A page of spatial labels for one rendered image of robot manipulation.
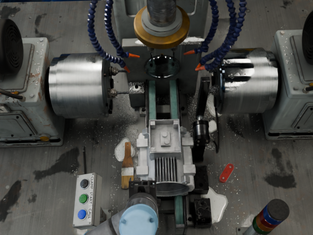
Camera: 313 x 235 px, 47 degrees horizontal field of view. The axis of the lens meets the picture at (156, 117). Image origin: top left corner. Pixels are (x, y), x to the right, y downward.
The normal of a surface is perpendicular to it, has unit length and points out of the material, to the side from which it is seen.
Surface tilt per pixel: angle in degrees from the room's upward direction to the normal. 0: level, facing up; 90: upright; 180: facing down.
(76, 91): 43
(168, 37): 0
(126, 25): 90
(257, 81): 36
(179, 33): 0
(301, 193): 0
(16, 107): 89
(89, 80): 28
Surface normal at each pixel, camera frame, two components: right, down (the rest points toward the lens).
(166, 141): -0.02, -0.48
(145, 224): -0.01, 0.04
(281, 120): 0.02, 0.87
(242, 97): 0.00, 0.55
